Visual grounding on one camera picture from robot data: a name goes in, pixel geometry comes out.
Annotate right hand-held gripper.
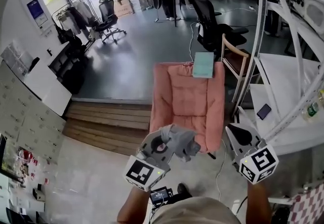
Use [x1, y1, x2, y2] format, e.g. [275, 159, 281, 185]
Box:
[225, 123, 279, 185]

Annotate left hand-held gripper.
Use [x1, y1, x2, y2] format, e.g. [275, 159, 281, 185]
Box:
[123, 129, 175, 192]

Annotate grey cloth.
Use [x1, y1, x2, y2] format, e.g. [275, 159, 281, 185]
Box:
[158, 124, 201, 162]

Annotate pink padded armchair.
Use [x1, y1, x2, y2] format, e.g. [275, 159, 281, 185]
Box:
[149, 62, 226, 160]

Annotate person's right forearm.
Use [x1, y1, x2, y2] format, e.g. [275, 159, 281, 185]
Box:
[247, 180, 273, 224]

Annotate person's left forearm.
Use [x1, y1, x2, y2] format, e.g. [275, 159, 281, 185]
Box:
[116, 187, 150, 224]

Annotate small black screen device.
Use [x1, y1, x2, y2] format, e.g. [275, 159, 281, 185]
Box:
[149, 186, 174, 205]

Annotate person's black shoe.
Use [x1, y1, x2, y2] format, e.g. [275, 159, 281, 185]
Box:
[177, 183, 192, 197]

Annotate black phone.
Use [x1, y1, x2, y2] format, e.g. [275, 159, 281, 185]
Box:
[256, 103, 272, 120]

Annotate wooden steps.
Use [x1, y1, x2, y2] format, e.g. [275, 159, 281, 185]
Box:
[62, 101, 152, 156]

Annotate pink white checkered cloth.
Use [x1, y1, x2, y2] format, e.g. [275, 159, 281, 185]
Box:
[287, 184, 324, 224]

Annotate person's beige shirt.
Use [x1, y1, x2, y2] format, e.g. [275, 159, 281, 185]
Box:
[151, 196, 241, 224]

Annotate green plastic bottle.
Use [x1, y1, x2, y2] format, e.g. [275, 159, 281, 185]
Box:
[302, 101, 320, 121]

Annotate small beige box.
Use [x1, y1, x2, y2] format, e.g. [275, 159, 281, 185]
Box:
[32, 184, 46, 201]

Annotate pile of red white cartons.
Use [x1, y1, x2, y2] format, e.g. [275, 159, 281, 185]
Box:
[17, 148, 53, 186]

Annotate teal book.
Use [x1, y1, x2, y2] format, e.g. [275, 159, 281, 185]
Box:
[192, 52, 215, 79]

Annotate wooden chair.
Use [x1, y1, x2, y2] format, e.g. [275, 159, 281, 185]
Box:
[221, 33, 261, 115]

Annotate grey locker cabinet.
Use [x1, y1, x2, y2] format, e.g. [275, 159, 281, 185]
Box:
[0, 62, 66, 168]

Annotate white cabinet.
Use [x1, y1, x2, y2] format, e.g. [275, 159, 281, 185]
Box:
[22, 40, 73, 117]

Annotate black office chair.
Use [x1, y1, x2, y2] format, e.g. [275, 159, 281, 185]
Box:
[94, 0, 127, 44]
[190, 0, 249, 53]

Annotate clothes rack with garments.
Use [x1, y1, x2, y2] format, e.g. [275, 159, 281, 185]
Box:
[52, 0, 99, 39]

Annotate stack of cardboard boxes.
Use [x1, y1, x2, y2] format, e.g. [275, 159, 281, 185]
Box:
[113, 0, 135, 18]

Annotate white floor cable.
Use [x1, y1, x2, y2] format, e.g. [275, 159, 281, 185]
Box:
[215, 139, 227, 201]
[188, 22, 200, 63]

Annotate blue wall poster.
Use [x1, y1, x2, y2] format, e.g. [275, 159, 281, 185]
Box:
[26, 0, 49, 28]

